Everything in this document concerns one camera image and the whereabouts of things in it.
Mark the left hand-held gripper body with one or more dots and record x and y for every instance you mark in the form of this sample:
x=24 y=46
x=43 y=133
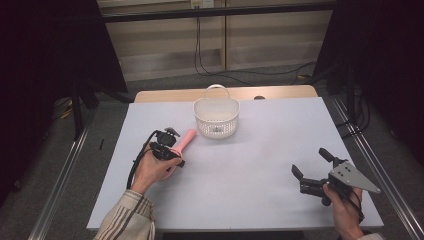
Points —
x=165 y=140

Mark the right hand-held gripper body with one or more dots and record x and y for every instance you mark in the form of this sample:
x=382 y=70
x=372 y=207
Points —
x=350 y=176

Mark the pink hairbrush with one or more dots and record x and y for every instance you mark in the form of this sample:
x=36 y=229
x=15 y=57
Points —
x=186 y=141

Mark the white plastic basket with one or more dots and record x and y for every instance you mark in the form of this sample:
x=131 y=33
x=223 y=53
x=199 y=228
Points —
x=216 y=116

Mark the person's left hand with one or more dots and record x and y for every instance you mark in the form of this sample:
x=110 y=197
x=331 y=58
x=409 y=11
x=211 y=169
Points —
x=153 y=170

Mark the person's right hand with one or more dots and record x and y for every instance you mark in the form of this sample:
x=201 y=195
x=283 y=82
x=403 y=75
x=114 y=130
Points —
x=345 y=215

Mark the white table cover sheet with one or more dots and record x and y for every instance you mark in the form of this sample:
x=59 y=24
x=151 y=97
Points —
x=253 y=186

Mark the small black floor object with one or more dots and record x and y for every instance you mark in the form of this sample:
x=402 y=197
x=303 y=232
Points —
x=101 y=144

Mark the light wooden table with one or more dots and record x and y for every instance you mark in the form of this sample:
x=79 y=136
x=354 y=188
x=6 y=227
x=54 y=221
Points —
x=283 y=91

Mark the black metal stand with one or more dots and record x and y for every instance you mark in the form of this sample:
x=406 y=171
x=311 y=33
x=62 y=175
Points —
x=77 y=113

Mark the dark curtain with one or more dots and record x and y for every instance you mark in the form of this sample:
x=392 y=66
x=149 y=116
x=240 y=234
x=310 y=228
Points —
x=393 y=66
x=50 y=66

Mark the black horizontal bar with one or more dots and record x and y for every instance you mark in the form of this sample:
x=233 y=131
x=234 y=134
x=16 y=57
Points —
x=216 y=12

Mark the aluminium floor rail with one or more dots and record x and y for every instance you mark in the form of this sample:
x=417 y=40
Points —
x=383 y=166
x=66 y=173

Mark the white wall socket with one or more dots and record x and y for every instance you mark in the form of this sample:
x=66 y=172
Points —
x=202 y=3

